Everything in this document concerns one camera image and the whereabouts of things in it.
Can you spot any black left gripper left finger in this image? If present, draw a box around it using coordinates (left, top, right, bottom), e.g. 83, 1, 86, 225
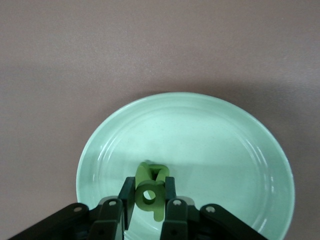
89, 176, 137, 240

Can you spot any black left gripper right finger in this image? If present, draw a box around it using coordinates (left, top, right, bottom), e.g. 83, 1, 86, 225
159, 176, 201, 240

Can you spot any brown table cover sheet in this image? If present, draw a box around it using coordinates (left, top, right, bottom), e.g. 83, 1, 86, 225
0, 0, 320, 240

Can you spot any light green plate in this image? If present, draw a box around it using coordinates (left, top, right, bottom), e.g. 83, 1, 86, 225
75, 92, 296, 240

